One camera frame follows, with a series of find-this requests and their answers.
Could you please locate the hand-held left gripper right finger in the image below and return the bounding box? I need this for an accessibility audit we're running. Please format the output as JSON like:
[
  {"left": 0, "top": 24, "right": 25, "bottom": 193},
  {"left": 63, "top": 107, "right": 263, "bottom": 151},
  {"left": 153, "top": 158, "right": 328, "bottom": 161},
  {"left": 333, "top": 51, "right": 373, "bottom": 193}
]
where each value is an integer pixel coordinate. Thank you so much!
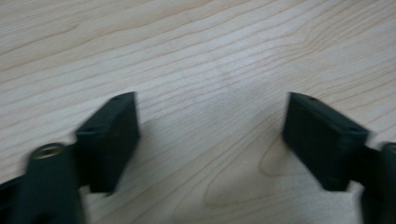
[{"left": 281, "top": 91, "right": 371, "bottom": 192}]

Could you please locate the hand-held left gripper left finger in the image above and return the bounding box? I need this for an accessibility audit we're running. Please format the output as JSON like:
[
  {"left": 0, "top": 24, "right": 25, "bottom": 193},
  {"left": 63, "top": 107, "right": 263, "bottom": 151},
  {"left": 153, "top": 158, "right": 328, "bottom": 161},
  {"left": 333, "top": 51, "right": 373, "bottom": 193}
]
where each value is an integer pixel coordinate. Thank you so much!
[{"left": 74, "top": 91, "right": 141, "bottom": 195}]

